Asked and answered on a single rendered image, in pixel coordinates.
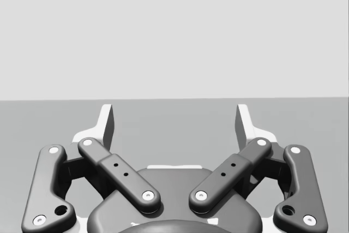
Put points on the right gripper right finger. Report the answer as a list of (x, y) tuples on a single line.
[(229, 173)]

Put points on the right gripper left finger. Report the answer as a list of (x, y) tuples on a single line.
[(120, 173)]

